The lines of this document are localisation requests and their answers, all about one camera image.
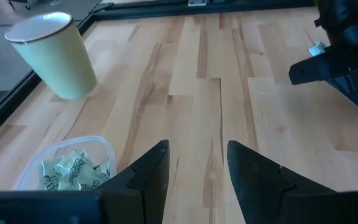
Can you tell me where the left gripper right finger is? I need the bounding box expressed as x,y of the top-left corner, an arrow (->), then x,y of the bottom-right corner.
227,139 -> 336,224

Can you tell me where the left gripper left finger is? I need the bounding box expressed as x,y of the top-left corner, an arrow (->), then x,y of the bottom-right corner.
96,139 -> 170,224

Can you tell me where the green white stevia packet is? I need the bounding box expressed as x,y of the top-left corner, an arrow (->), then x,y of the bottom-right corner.
308,40 -> 327,57
41,160 -> 62,191
54,151 -> 88,184

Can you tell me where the wrapper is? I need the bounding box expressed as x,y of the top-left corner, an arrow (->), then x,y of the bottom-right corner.
85,160 -> 111,187

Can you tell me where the clear plastic container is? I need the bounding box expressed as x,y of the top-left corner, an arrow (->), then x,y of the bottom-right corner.
11,135 -> 117,191

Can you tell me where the olive green cup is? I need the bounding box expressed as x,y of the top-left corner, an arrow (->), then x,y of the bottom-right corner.
4,11 -> 98,100

